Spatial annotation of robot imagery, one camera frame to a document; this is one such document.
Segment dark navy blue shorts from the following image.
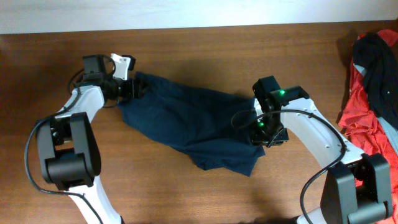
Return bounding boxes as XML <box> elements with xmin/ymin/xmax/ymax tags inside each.
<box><xmin>119</xmin><ymin>72</ymin><xmax>265</xmax><ymax>176</ymax></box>

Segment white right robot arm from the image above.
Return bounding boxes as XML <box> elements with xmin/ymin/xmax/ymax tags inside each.
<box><xmin>249</xmin><ymin>76</ymin><xmax>393</xmax><ymax>224</ymax></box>

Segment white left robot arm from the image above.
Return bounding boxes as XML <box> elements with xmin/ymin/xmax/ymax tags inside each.
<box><xmin>30</xmin><ymin>54</ymin><xmax>146</xmax><ymax>223</ymax></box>

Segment red mesh shirt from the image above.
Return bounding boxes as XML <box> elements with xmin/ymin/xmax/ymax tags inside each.
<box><xmin>338</xmin><ymin>29</ymin><xmax>397</xmax><ymax>220</ymax></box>

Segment light grey garment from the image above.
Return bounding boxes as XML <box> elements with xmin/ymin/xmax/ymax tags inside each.
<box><xmin>354</xmin><ymin>64</ymin><xmax>398</xmax><ymax>154</ymax></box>

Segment black garment on pile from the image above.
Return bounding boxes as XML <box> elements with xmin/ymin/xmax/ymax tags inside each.
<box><xmin>353</xmin><ymin>33</ymin><xmax>397</xmax><ymax>128</ymax></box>

